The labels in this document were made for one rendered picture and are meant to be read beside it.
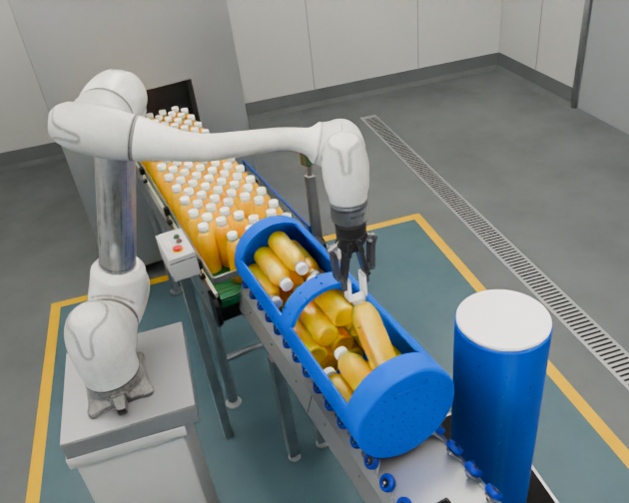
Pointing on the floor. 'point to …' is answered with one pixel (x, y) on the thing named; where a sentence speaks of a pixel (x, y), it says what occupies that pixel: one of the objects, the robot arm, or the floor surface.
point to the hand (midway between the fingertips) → (354, 285)
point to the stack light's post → (314, 206)
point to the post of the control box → (206, 355)
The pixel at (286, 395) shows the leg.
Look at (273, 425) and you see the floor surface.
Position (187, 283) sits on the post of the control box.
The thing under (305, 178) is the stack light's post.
